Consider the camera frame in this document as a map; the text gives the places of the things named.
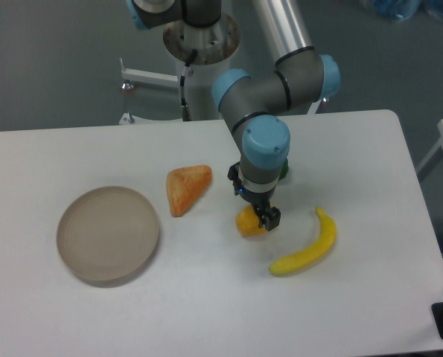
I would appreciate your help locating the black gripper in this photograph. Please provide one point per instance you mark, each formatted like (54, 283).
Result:
(259, 196)

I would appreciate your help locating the yellow bell pepper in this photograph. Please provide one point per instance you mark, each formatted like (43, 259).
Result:
(247, 223)

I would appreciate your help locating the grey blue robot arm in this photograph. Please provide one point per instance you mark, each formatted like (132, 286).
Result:
(250, 107)

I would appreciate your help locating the green bell pepper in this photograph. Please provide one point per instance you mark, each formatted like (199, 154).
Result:
(284, 170)

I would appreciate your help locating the orange triangular bread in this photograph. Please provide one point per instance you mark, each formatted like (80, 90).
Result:
(185, 185)

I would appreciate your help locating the yellow banana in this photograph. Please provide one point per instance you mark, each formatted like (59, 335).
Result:
(305, 258)

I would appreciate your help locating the beige round plate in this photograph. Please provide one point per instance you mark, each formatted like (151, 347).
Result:
(106, 236)

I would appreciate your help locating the blue plastic bag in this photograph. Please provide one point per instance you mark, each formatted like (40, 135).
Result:
(394, 10)

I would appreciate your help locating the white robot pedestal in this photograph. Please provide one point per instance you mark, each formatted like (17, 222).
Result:
(200, 55)

